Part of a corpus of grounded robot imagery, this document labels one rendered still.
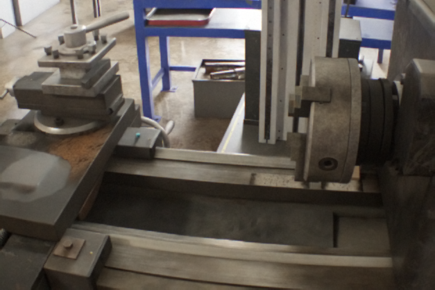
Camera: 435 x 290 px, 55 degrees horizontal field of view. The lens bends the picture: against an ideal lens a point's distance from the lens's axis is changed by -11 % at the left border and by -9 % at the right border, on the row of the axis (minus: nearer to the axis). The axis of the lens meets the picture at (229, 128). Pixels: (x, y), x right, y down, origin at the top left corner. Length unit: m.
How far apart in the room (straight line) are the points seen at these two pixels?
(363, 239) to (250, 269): 0.38
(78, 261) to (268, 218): 0.53
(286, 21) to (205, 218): 1.07
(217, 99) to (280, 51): 1.05
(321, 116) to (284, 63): 1.30
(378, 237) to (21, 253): 0.87
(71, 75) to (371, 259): 0.87
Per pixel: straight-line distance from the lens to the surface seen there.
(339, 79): 0.84
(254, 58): 2.23
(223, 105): 3.05
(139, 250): 1.00
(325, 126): 0.81
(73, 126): 1.24
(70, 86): 1.20
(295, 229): 1.19
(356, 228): 1.24
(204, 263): 0.96
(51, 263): 0.97
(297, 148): 0.93
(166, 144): 1.58
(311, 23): 2.02
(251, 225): 1.20
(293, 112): 0.87
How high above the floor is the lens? 1.55
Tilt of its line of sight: 31 degrees down
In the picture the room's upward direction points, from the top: 1 degrees counter-clockwise
